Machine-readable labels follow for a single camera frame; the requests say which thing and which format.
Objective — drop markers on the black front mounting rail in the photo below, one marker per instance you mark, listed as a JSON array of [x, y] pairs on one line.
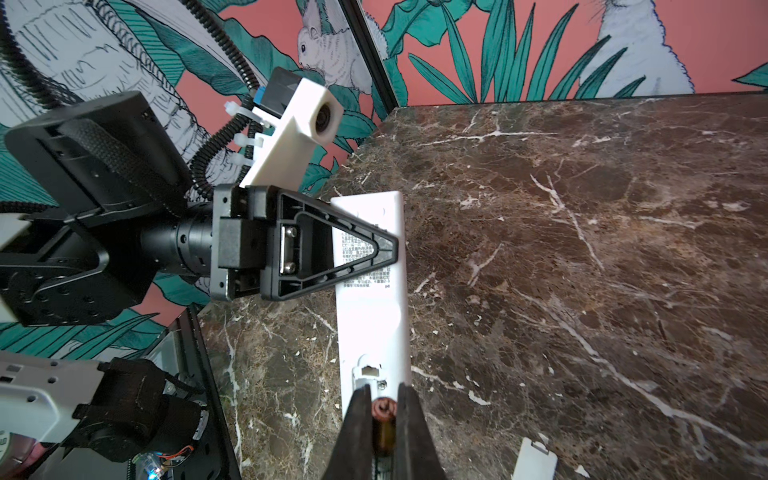
[[213, 456]]

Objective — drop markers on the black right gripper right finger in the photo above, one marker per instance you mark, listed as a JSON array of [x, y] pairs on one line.
[[415, 456]]

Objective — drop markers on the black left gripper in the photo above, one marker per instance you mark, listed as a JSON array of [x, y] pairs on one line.
[[282, 245]]

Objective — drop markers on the black left frame post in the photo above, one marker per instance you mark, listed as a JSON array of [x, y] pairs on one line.
[[354, 16]]

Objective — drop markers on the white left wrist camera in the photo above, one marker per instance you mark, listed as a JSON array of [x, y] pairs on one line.
[[302, 115]]

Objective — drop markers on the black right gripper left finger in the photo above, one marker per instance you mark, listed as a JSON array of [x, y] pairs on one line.
[[352, 455]]

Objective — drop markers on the white battery cover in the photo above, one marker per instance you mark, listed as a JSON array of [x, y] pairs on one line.
[[534, 462]]

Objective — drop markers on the gold AA battery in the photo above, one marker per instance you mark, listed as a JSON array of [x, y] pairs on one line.
[[384, 412]]

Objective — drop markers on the white remote control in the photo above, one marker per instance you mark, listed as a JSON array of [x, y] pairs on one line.
[[372, 316]]

